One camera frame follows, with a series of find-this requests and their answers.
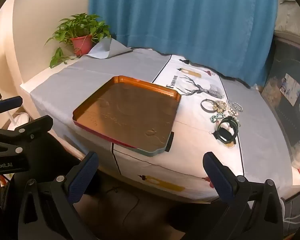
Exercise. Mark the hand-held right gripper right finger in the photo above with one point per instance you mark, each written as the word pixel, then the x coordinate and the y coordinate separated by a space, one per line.
pixel 218 178

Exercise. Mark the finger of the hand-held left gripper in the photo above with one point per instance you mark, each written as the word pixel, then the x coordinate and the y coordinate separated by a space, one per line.
pixel 27 130
pixel 10 103

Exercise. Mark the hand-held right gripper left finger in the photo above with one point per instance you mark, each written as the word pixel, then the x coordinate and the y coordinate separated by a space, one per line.
pixel 82 178

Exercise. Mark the black smartwatch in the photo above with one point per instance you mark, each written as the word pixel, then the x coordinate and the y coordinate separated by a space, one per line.
pixel 223 135

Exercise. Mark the silver bangle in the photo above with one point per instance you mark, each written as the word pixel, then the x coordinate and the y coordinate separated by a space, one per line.
pixel 202 106

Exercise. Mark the orange metal tray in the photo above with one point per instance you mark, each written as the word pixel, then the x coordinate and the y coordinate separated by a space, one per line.
pixel 125 110

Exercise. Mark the white round stand base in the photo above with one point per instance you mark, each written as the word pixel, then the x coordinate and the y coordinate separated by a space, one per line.
pixel 21 120

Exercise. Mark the white printed table runner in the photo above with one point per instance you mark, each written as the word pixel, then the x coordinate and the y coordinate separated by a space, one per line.
pixel 190 142

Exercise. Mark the grey tablecloth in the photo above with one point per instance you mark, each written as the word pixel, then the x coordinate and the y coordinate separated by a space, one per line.
pixel 90 72

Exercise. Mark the dark printed cloth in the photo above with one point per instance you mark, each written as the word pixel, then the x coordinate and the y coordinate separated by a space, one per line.
pixel 285 120

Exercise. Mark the red plant pot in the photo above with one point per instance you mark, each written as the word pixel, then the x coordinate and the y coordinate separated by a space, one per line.
pixel 82 44

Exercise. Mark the green pothos plant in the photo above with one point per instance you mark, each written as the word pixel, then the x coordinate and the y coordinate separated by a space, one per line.
pixel 75 26

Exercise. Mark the white picture card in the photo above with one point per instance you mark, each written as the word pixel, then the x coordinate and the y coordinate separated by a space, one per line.
pixel 291 90

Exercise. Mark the blue curtain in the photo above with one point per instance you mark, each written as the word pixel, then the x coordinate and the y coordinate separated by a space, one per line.
pixel 177 17

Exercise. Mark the beige cushion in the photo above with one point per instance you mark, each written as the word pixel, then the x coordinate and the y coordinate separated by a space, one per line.
pixel 292 15

